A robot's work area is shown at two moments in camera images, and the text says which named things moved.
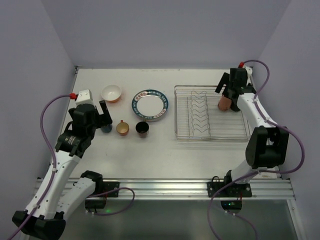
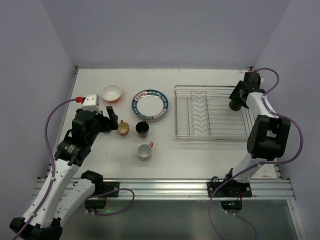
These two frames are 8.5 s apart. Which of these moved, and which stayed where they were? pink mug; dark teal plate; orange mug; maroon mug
Moved: pink mug
Stayed: dark teal plate; maroon mug; orange mug
